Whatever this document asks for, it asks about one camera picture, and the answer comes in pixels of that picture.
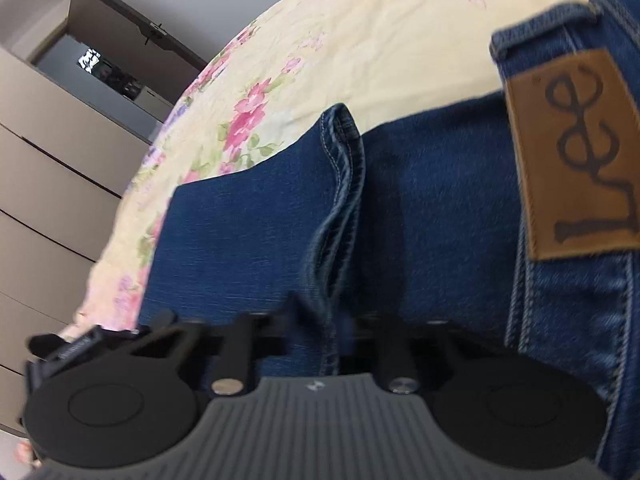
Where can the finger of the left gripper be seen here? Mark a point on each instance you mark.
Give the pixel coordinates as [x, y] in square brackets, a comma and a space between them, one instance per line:
[53, 354]

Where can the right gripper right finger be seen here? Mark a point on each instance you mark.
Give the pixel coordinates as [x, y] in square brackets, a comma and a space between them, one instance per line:
[378, 344]

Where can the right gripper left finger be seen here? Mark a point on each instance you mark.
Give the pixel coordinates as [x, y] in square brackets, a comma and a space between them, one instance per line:
[243, 344]

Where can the blue denim jeans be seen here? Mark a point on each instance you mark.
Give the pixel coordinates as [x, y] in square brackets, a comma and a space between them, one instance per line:
[515, 215]

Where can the beige wardrobe doors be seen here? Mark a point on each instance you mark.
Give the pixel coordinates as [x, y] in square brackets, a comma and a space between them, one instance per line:
[64, 168]

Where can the dark wooden door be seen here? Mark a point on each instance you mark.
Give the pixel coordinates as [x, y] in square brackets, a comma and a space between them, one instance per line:
[121, 64]

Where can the floral yellow bedspread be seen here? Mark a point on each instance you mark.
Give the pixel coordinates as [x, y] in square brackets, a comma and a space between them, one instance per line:
[384, 59]

